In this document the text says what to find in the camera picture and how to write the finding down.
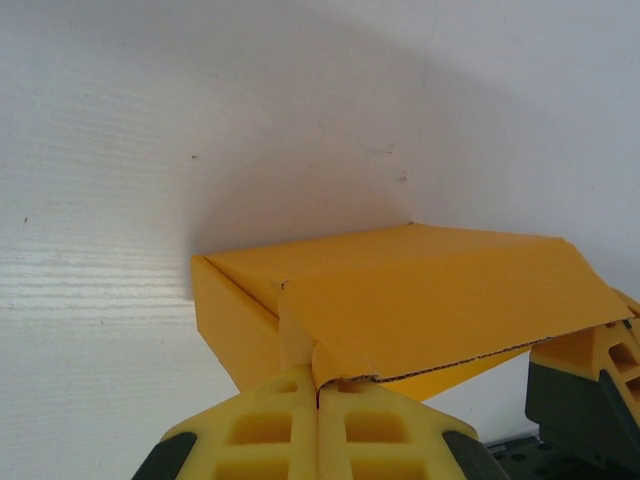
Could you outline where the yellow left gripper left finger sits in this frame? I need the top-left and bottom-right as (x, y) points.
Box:
(132, 364), (320, 480)

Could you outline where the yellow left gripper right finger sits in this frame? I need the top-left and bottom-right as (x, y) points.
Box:
(317, 378), (511, 480)

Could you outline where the orange cardboard box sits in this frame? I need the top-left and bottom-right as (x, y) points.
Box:
(191, 222), (640, 404)

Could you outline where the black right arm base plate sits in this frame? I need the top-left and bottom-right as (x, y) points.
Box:
(487, 435), (640, 480)

